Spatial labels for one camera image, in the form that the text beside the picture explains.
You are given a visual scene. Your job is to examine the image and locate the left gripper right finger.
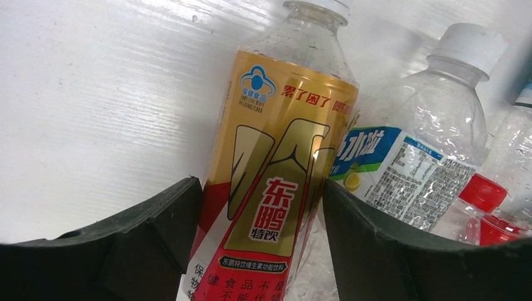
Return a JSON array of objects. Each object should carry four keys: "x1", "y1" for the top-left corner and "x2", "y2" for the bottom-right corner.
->
[{"x1": 322, "y1": 181, "x2": 531, "y2": 300}]

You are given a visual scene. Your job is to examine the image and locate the red label bottle red cap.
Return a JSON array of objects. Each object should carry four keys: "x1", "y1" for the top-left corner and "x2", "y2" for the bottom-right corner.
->
[{"x1": 481, "y1": 82, "x2": 531, "y2": 223}]

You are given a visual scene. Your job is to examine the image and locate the red label bottle front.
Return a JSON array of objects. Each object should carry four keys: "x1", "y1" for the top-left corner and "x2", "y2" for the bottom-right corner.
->
[{"x1": 431, "y1": 174, "x2": 530, "y2": 246}]

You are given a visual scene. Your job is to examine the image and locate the clear bottle grey label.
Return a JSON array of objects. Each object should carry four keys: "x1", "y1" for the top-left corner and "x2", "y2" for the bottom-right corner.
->
[{"x1": 287, "y1": 23, "x2": 509, "y2": 301}]

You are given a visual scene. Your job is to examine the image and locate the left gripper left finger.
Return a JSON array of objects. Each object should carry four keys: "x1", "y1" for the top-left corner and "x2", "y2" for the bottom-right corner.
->
[{"x1": 1, "y1": 177, "x2": 203, "y2": 300}]

